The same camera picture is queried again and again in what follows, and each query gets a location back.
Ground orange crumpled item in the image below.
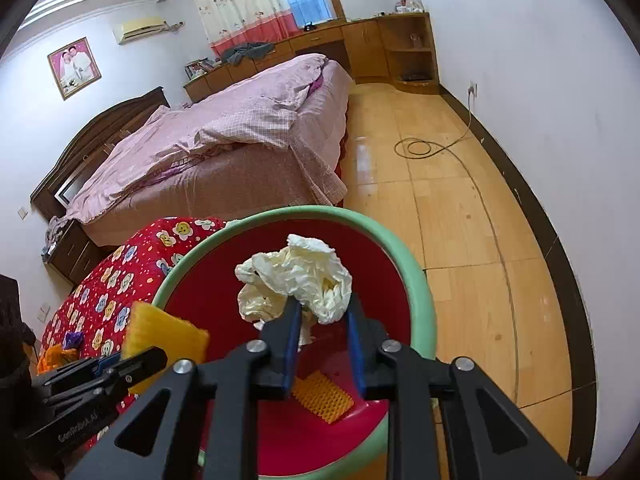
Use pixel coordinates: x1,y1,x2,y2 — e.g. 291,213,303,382
37,342,81,374

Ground dark wooden nightstand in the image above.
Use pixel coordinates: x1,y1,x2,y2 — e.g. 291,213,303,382
42,217,109,287

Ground red flower-print blanket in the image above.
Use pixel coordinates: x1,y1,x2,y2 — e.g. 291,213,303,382
37,216,242,461

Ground floor cable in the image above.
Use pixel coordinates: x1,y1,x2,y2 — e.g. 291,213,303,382
393,91,522,411

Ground person's left forearm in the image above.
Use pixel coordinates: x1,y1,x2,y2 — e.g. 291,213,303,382
0,274,39,480

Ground dark wooden headboard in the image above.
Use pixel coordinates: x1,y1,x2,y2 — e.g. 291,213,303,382
30,86,166,209

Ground pink checked quilt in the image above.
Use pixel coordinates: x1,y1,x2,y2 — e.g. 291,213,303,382
65,53,349,226

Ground bed with brown mattress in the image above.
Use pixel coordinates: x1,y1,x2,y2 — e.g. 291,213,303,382
65,52,357,249

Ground clothes pile on nightstand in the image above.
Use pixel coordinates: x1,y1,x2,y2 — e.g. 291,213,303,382
44,214,77,257

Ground long wooden cabinet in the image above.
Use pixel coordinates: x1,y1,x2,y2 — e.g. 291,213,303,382
183,12,441,104

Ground green-rimmed red bin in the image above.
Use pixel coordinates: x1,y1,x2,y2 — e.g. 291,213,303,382
150,205,439,480

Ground white paper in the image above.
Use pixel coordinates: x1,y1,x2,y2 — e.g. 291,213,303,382
235,234,354,332

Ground grey clothes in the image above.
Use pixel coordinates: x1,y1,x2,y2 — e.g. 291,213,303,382
221,40,276,67

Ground row of books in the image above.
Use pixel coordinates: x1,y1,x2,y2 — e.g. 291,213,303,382
185,57,221,81

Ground framed portrait picture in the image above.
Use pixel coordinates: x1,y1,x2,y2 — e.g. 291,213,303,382
47,36,103,102

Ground orange mesh pad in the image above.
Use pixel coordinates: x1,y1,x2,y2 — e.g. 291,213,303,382
291,370,354,426

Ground wall air conditioner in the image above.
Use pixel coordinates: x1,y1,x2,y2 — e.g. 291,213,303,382
112,17,171,46

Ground yellow sponge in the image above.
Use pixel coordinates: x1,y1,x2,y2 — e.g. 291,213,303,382
122,301,210,396

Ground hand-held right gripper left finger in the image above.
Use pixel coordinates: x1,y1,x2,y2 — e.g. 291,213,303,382
65,301,306,480

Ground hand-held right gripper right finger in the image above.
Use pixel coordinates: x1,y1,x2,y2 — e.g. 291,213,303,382
345,305,576,480

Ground floral curtain with red hem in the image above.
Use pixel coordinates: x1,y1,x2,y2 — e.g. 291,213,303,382
187,0,297,59

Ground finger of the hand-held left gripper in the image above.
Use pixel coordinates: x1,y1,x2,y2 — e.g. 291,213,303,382
100,346,169,396
75,352,125,378

